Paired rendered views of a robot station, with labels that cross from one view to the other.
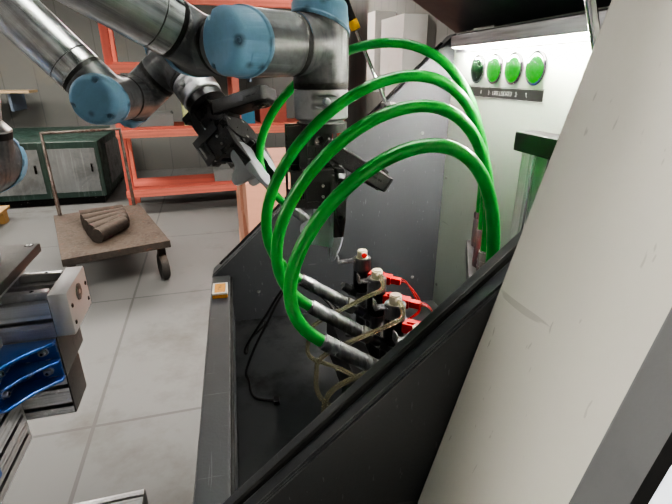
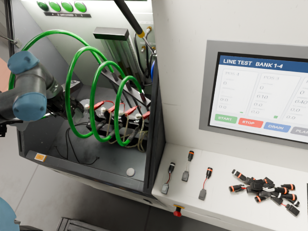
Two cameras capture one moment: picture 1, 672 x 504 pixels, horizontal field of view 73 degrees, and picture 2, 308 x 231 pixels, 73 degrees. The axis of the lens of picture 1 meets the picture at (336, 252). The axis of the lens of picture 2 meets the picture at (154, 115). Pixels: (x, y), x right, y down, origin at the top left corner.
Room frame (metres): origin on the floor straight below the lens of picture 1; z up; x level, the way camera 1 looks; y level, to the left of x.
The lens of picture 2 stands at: (0.08, 0.17, 1.81)
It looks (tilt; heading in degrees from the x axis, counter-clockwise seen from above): 59 degrees down; 316
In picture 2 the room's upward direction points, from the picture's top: 20 degrees counter-clockwise
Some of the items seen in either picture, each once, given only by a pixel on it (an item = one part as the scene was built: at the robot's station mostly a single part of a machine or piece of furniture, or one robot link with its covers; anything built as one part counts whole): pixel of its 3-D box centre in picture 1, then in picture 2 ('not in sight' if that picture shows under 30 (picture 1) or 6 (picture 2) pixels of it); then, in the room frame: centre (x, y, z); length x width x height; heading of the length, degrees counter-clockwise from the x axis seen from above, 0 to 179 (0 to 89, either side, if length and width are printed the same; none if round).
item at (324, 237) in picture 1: (322, 236); (78, 116); (0.64, 0.02, 1.14); 0.06 x 0.03 x 0.09; 102
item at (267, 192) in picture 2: not in sight; (263, 190); (-0.08, -0.06, 1.01); 0.23 x 0.11 x 0.06; 12
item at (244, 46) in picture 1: (250, 43); (24, 100); (0.60, 0.10, 1.41); 0.11 x 0.11 x 0.08; 45
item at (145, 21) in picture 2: not in sight; (152, 49); (0.49, -0.35, 1.20); 0.13 x 0.03 x 0.31; 12
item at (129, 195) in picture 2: not in sight; (115, 190); (0.62, 0.21, 0.44); 0.65 x 0.02 x 0.68; 12
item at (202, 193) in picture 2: not in sight; (206, 183); (0.11, 0.01, 0.99); 0.12 x 0.02 x 0.02; 96
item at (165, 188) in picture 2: not in sight; (168, 177); (0.24, 0.05, 0.99); 0.12 x 0.02 x 0.02; 100
